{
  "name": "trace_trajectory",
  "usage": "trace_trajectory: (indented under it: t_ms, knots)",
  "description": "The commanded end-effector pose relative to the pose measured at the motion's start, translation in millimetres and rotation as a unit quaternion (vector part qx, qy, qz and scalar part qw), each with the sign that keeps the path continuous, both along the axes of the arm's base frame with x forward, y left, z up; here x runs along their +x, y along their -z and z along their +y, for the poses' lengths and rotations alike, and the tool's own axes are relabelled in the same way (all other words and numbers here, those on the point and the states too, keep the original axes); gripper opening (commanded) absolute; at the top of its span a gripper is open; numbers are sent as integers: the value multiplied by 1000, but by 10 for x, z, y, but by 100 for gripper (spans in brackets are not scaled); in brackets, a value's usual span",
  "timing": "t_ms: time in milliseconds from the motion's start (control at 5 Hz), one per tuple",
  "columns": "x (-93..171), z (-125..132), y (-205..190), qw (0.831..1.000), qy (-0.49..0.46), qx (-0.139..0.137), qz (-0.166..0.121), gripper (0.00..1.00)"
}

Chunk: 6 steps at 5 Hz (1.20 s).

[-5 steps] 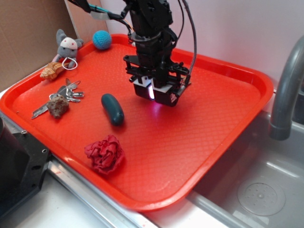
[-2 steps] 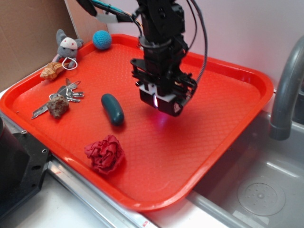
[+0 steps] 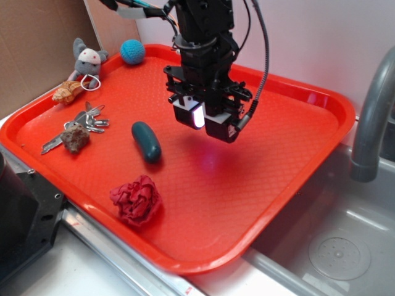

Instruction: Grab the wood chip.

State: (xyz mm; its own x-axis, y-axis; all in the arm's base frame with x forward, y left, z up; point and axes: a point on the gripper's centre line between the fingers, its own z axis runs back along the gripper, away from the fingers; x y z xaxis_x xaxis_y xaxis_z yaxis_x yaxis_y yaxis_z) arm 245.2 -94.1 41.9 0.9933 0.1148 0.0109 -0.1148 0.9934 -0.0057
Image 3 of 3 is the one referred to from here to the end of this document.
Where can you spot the silver key bunch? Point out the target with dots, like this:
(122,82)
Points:
(87,118)

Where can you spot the crumpled red cloth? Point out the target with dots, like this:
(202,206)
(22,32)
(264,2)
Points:
(138,202)

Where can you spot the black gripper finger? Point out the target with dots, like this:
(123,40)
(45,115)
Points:
(189,112)
(220,127)

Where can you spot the dark teal oblong object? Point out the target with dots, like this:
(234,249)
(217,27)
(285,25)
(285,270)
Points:
(147,142)

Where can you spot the grey toy sink basin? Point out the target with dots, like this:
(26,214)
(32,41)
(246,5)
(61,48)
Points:
(330,201)

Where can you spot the brown cardboard panel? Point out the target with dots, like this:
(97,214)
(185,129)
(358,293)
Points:
(37,39)

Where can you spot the red plastic tray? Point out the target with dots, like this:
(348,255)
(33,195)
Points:
(217,197)

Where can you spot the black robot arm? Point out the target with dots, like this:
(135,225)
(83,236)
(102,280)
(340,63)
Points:
(199,25)

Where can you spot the brown rock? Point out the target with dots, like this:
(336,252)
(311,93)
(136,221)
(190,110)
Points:
(75,138)

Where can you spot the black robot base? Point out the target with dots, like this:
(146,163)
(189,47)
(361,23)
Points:
(31,209)

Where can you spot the tan spiral seashell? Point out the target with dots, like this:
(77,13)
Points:
(68,91)

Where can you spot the blue textured ball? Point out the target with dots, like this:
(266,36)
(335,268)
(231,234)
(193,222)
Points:
(132,52)

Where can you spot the round sink drain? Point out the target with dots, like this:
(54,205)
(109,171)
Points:
(339,257)

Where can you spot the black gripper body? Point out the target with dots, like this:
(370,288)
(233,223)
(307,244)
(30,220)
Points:
(204,74)

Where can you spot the grey sink faucet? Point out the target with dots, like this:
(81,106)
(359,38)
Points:
(374,138)

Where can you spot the grey plush toy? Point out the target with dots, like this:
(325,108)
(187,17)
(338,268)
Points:
(87,64)

